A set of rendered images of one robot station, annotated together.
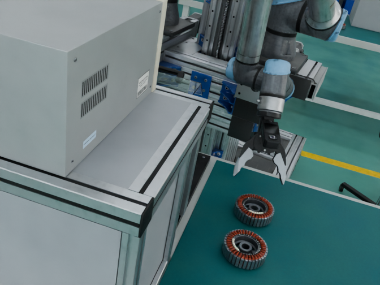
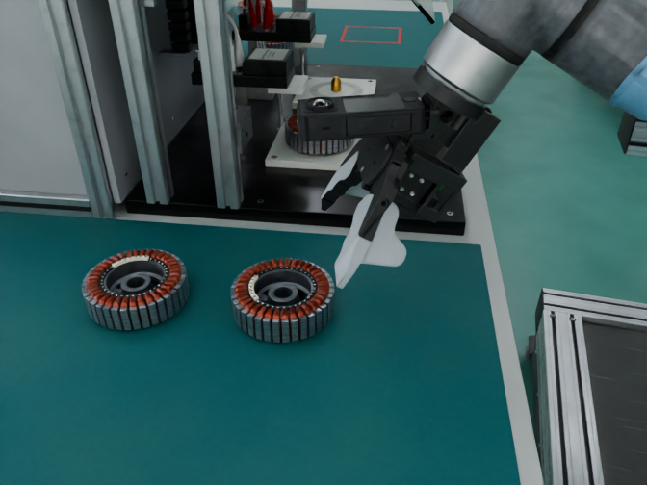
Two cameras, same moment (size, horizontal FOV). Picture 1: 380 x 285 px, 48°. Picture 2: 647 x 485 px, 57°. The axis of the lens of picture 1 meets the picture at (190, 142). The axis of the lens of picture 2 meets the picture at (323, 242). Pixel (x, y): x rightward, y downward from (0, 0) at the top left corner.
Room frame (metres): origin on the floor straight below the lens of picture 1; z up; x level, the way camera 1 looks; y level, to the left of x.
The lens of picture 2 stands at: (0.99, -0.72, 1.18)
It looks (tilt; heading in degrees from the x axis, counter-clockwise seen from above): 34 degrees down; 86
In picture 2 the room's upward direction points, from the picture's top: straight up
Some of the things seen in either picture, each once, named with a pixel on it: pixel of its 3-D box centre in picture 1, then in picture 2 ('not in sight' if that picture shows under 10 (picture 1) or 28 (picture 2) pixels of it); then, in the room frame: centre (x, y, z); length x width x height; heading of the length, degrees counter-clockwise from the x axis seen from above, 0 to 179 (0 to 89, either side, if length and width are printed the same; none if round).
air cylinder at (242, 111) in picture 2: not in sight; (231, 128); (0.89, 0.19, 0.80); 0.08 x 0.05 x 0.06; 79
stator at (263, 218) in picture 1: (254, 209); (283, 297); (0.97, -0.22, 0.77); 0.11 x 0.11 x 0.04
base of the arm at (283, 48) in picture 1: (278, 41); not in sight; (1.60, -0.25, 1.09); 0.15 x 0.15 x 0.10
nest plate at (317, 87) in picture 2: not in sight; (336, 93); (1.08, 0.40, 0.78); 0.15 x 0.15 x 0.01; 79
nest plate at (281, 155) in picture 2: not in sight; (320, 145); (1.04, 0.16, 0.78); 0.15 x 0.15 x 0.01; 79
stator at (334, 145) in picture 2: not in sight; (320, 131); (1.04, 0.16, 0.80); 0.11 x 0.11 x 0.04
